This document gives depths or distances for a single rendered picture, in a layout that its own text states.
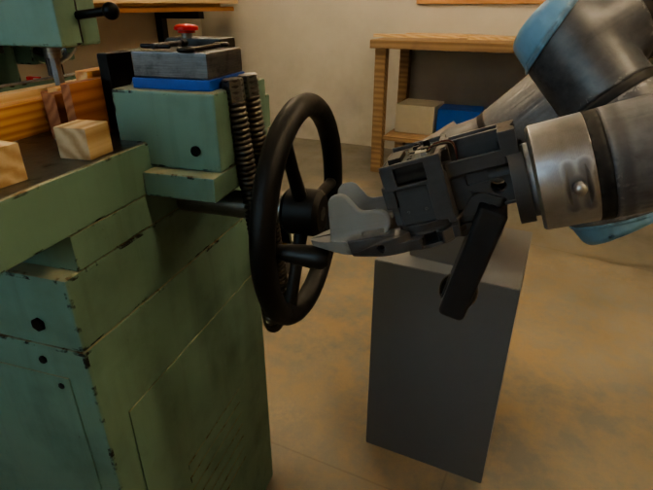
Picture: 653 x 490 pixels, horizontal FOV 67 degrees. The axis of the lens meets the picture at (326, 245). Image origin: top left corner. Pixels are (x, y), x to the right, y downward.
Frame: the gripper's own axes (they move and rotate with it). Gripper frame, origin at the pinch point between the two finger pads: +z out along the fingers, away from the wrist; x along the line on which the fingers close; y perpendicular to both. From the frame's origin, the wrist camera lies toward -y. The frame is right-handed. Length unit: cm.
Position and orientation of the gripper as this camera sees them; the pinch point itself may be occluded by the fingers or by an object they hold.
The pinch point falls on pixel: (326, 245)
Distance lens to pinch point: 50.4
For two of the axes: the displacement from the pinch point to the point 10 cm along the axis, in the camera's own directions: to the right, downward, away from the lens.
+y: -3.2, -8.9, -3.2
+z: -9.0, 1.8, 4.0
